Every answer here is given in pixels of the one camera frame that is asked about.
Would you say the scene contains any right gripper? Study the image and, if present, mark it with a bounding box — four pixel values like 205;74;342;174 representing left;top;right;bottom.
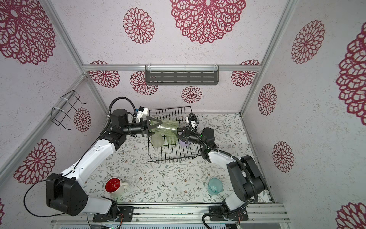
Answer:
173;129;207;150

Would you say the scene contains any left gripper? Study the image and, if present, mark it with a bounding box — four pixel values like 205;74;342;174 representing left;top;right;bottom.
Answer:
122;115;163;138

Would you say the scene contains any purple plastic cup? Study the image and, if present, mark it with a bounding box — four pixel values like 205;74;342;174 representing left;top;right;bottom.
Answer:
179;140;191;147

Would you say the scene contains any frosted pale green cup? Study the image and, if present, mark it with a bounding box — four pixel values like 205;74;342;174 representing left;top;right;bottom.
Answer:
151;133;164;148

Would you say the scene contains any light green glass cup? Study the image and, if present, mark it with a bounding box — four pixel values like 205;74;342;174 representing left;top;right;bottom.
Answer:
151;120;179;136

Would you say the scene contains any green glass mug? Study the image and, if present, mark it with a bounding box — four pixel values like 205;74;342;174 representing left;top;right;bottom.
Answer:
166;135;179;145

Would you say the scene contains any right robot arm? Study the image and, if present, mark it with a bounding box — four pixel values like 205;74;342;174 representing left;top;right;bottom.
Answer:
176;127;267;211

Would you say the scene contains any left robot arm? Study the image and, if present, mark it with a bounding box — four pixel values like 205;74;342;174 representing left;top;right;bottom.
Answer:
46;109;163;220

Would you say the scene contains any teal plastic cup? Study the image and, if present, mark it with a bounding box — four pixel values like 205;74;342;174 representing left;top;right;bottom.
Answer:
208;178;224;195

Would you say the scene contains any red and white mug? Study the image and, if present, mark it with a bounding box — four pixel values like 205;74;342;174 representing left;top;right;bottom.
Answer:
104;177;129;197

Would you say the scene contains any black wire dish rack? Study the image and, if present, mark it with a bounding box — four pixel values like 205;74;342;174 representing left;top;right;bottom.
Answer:
147;106;200;164

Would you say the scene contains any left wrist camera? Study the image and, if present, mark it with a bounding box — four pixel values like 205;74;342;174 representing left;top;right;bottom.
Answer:
136;106;149;123

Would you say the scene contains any grey wall shelf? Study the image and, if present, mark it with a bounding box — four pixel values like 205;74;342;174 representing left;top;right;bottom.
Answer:
145;66;219;86

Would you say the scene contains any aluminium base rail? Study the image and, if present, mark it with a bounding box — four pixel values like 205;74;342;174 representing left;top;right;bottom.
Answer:
49;203;291;229

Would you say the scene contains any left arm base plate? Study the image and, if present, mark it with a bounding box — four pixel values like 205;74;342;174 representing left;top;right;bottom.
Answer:
92;206;134;223

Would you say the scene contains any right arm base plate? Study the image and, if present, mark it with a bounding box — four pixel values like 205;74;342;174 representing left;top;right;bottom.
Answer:
208;205;249;221

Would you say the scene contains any black wire wall holder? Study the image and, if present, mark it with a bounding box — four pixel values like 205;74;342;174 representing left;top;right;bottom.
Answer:
50;90;87;130

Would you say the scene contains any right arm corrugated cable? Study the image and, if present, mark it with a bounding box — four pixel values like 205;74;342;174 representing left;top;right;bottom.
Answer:
187;112;259;229

